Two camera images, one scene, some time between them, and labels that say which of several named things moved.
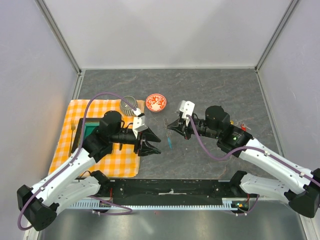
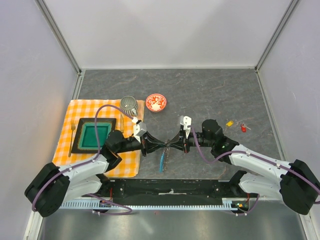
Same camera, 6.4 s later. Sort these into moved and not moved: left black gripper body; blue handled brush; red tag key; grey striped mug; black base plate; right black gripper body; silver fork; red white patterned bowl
Moved: blue handled brush; right black gripper body
Not moved: black base plate; left black gripper body; red white patterned bowl; silver fork; red tag key; grey striped mug
